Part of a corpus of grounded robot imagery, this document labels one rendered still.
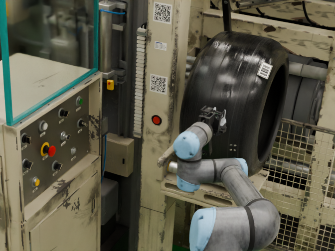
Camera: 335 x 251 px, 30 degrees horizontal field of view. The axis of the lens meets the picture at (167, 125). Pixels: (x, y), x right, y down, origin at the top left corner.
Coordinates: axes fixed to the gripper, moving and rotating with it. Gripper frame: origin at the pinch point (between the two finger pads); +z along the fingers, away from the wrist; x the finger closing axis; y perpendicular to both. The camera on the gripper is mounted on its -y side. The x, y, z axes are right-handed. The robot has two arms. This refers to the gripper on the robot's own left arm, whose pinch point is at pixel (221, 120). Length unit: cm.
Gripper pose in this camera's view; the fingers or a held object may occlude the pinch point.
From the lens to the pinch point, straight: 219.5
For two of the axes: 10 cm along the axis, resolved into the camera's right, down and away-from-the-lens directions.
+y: 1.1, -9.2, -3.7
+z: 4.0, -3.0, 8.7
